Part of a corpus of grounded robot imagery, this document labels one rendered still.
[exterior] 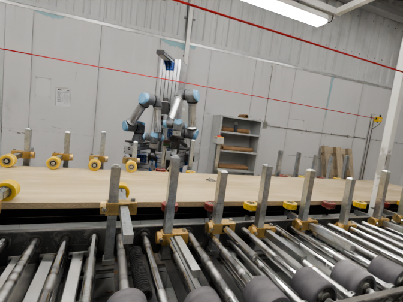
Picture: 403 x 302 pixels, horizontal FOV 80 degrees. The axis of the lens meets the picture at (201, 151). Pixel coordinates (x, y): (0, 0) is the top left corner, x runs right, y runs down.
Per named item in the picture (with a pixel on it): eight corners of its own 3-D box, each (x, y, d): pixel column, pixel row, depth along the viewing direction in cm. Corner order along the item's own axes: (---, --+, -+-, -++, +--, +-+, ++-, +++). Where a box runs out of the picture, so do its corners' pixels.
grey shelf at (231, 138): (204, 189, 502) (213, 114, 486) (242, 190, 529) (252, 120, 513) (211, 195, 460) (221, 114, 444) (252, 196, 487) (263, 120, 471)
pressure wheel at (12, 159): (20, 162, 155) (6, 168, 153) (12, 151, 153) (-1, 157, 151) (16, 163, 150) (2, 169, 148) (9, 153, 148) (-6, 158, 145)
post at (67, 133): (62, 192, 186) (65, 130, 181) (66, 192, 187) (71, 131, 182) (60, 193, 183) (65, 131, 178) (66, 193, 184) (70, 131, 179)
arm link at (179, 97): (175, 85, 248) (160, 123, 225) (185, 86, 245) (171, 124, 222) (177, 93, 258) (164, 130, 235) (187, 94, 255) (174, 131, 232)
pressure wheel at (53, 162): (53, 153, 161) (63, 160, 164) (45, 163, 160) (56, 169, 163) (50, 154, 156) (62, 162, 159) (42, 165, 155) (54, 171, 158)
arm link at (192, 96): (186, 136, 273) (186, 87, 250) (199, 138, 270) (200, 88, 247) (183, 139, 263) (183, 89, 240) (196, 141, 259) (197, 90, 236)
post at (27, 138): (23, 192, 177) (26, 127, 172) (29, 192, 178) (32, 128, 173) (21, 193, 174) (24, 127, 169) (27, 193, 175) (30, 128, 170)
